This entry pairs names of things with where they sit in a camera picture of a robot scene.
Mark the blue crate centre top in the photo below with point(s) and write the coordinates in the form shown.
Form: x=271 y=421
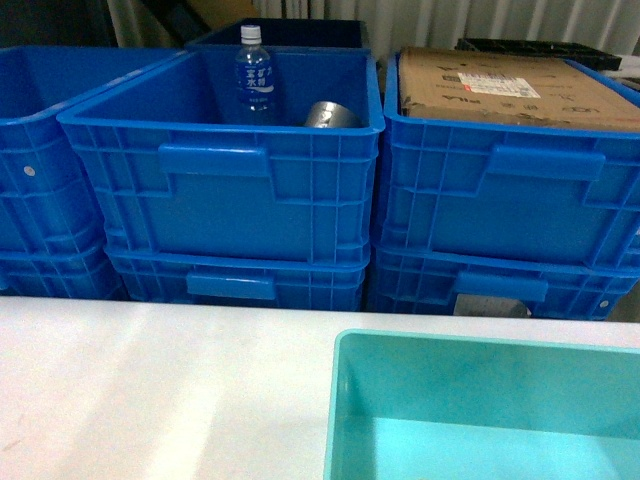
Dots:
x=175 y=169

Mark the brown cardboard box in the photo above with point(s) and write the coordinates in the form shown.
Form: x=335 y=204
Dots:
x=509 y=90

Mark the blue crate right bottom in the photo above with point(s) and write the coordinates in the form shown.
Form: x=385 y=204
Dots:
x=430 y=283

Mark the dark blue rear crate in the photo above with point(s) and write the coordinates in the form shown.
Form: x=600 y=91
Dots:
x=292 y=33

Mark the clear water bottle blue label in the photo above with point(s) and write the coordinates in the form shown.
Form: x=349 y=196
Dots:
x=255 y=79

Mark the blue crate centre bottom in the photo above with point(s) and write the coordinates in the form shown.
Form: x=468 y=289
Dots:
x=178 y=278

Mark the blue crate left top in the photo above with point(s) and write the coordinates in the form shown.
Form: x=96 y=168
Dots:
x=47 y=203

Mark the blue crate left bottom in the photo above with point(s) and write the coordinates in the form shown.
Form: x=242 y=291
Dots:
x=88 y=274

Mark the teal plastic bin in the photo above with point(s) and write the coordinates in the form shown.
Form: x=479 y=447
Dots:
x=417 y=406

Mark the blue crate right top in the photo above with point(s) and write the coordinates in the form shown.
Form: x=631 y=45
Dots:
x=526 y=193

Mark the grey tape roll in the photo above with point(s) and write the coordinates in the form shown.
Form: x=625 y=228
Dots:
x=327 y=114

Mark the black plastic tray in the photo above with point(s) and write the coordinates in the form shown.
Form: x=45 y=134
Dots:
x=587 y=56

